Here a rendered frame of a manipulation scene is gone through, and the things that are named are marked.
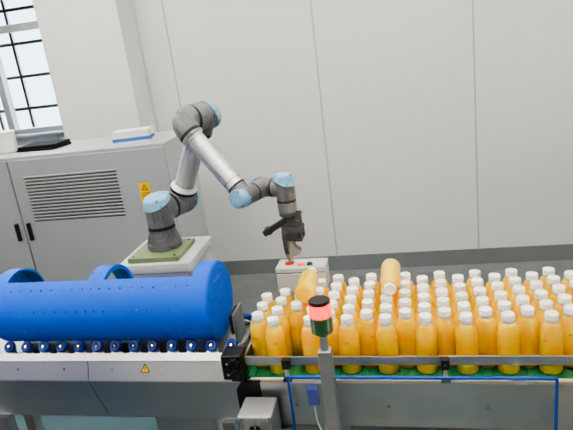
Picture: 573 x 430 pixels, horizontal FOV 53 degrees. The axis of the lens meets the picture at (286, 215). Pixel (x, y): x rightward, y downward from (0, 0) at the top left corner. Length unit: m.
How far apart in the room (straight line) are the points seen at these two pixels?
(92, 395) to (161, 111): 2.96
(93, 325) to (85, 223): 1.79
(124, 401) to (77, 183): 1.84
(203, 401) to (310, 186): 2.79
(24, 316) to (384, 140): 3.09
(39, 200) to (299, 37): 2.20
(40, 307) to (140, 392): 0.48
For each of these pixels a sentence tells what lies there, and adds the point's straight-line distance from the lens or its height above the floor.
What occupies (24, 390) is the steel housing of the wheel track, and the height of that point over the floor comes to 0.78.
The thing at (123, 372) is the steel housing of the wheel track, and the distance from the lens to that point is 2.27.
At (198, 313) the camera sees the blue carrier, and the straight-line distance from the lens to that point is 2.01.
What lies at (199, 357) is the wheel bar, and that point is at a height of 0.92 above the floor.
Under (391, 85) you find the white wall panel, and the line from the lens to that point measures 4.52.
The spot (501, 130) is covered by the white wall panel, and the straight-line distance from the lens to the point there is 4.64.
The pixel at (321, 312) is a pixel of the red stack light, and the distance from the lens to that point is 1.61.
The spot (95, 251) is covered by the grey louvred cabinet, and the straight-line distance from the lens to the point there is 3.97.
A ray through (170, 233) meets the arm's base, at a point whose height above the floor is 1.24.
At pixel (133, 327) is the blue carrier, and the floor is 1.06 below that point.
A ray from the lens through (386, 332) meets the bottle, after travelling 1.86.
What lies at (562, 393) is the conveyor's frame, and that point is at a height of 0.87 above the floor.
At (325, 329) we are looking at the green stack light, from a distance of 1.64.
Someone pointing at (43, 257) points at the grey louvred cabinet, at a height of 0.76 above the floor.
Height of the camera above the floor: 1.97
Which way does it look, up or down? 17 degrees down
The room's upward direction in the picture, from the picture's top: 7 degrees counter-clockwise
